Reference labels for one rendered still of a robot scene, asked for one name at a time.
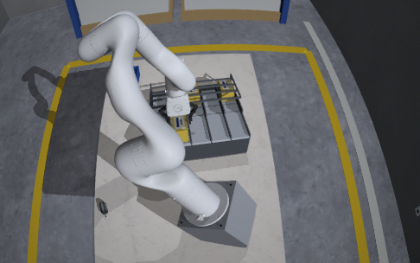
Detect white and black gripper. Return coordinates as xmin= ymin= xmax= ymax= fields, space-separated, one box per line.
xmin=158 ymin=92 xmax=198 ymax=124

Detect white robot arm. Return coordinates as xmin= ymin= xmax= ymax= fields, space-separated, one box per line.
xmin=77 ymin=10 xmax=229 ymax=227

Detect yellow butter carton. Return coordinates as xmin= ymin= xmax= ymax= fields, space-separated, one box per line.
xmin=218 ymin=80 xmax=234 ymax=102
xmin=172 ymin=115 xmax=189 ymax=142
xmin=188 ymin=83 xmax=200 ymax=105

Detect blue open bin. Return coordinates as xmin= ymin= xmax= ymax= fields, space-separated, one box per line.
xmin=134 ymin=66 xmax=140 ymax=81

